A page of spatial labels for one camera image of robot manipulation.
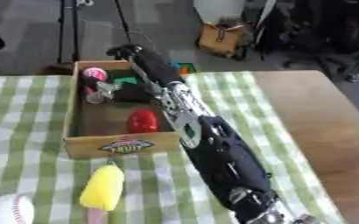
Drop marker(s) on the yellow soft toy popsicle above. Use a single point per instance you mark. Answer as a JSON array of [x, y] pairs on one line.
[[103, 186]]

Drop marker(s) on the tan bag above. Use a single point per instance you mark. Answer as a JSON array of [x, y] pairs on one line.
[[221, 39]]

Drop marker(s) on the silver and black right robot arm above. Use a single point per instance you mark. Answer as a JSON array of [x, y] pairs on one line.
[[228, 163]]

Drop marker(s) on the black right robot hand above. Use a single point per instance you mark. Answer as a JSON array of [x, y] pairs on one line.
[[154, 67]]

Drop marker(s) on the tan cardboard box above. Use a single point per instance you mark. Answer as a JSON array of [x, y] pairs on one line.
[[93, 145]]

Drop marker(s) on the red toy pepper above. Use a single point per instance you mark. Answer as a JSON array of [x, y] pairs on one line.
[[142, 122]]

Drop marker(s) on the orange and green toy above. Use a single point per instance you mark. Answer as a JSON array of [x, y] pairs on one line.
[[185, 68]]

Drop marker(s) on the pink and white toy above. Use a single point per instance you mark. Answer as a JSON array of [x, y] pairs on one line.
[[94, 74]]

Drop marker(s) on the green toy block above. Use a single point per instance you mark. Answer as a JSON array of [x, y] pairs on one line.
[[126, 80]]

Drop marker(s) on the black office chair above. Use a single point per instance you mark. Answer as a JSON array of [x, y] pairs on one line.
[[315, 29]]

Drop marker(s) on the white baseball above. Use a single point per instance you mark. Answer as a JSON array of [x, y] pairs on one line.
[[6, 210]]

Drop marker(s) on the black tripod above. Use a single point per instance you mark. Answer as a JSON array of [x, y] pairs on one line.
[[74, 32]]

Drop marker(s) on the silver metal object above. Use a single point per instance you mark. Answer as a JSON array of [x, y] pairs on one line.
[[102, 91]]

